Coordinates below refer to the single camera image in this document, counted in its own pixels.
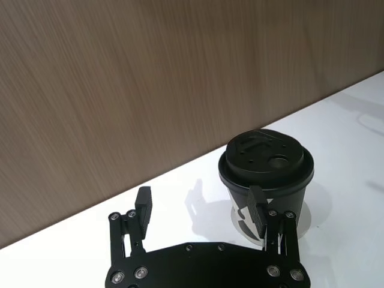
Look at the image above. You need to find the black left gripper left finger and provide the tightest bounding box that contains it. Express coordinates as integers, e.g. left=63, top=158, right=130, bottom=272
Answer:
left=108, top=186, right=154, bottom=265

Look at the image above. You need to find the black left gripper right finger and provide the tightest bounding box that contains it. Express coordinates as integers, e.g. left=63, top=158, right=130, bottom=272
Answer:
left=247, top=185, right=301, bottom=262

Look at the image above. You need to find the black paper cup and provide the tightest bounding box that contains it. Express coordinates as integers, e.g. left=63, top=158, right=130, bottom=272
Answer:
left=220, top=175, right=310, bottom=241

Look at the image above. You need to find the grey round coaster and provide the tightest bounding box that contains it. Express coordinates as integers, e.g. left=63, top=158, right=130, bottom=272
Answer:
left=230, top=200, right=313, bottom=241

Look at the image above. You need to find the black plastic cup lid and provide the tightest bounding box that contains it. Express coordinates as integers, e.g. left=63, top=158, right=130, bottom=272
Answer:
left=218, top=129, right=315, bottom=193

